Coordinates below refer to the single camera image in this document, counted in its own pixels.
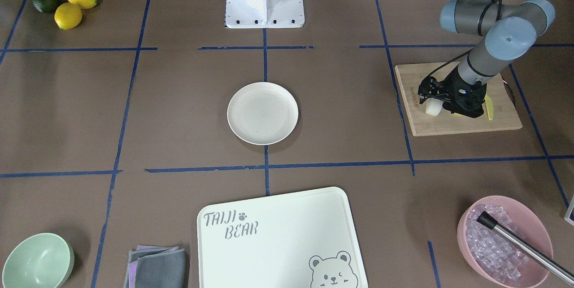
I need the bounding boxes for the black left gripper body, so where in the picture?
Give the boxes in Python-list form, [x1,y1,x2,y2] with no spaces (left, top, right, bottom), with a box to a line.
[442,67,487,102]

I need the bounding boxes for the cream round plate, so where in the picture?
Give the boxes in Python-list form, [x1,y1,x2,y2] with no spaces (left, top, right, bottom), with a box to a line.
[227,82,299,146]

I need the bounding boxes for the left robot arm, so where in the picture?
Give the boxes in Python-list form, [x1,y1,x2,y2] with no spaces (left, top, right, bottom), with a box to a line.
[418,0,556,118]

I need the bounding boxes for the cream bear tray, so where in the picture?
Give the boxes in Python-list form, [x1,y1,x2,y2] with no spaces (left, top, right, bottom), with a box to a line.
[197,187,368,288]

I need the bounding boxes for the yellow plastic knife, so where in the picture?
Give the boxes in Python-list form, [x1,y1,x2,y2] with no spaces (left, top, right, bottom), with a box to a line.
[484,94,494,121]

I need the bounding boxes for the bamboo cutting board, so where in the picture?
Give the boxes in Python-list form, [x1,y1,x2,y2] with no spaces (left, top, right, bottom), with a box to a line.
[394,62,522,136]

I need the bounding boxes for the steel muddler black tip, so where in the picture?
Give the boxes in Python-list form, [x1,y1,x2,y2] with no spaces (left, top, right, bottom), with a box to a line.
[476,211,574,287]

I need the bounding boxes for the pink bowl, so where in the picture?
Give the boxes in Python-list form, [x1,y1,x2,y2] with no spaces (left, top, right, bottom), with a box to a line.
[457,196,553,288]

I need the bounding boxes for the clear ice cubes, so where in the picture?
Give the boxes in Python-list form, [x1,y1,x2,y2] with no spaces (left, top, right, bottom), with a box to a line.
[465,204,528,284]

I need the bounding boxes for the grey purple folded cloth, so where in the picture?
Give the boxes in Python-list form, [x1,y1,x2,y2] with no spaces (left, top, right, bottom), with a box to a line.
[123,245,187,288]

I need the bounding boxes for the green lime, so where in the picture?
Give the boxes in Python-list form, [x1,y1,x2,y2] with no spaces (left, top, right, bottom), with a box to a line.
[32,0,61,13]

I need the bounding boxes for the mint green bowl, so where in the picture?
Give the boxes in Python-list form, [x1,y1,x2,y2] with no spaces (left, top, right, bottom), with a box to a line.
[2,233,74,288]

